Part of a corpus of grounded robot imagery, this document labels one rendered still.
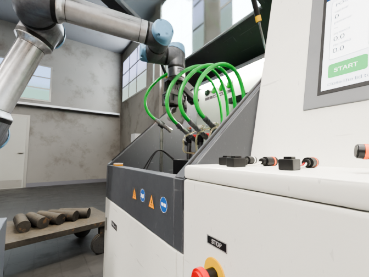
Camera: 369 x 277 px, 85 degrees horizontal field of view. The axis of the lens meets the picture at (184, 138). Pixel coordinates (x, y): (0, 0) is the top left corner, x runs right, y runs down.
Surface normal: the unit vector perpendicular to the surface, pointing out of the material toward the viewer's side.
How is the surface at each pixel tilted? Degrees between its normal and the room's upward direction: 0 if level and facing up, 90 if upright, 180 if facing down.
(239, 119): 90
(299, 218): 90
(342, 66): 76
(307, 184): 90
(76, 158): 90
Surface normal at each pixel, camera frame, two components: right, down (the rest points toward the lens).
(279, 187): -0.83, -0.05
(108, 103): 0.57, -0.06
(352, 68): -0.80, -0.29
